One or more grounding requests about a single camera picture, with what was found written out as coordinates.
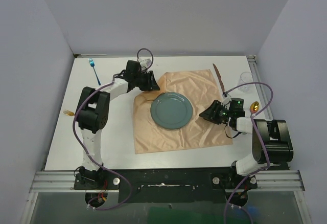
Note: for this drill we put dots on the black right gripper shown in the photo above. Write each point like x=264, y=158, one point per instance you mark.
x=211, y=113

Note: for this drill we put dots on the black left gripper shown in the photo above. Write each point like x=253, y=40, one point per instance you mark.
x=151, y=84

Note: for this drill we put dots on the peach satin cloth napkin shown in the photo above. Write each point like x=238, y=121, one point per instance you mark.
x=201, y=90

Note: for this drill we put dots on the teal round plate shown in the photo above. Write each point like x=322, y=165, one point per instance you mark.
x=171, y=110

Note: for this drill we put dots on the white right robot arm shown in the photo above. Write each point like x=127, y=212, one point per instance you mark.
x=271, y=142

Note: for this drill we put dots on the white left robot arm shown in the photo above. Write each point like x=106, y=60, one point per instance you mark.
x=92, y=111

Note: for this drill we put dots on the copper table knife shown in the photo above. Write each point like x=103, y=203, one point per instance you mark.
x=219, y=77

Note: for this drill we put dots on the iridescent gold spoon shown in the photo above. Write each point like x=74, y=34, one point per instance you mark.
x=254, y=108

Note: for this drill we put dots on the clear drinking glass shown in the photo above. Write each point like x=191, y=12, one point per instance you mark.
x=245, y=79

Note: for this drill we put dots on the blue fork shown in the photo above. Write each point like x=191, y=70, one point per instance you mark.
x=92, y=64

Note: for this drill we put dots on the gold fork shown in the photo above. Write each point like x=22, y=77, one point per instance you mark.
x=68, y=113

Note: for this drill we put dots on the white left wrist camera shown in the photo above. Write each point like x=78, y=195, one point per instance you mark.
x=145, y=63

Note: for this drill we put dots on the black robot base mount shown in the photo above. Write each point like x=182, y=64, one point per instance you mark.
x=179, y=185

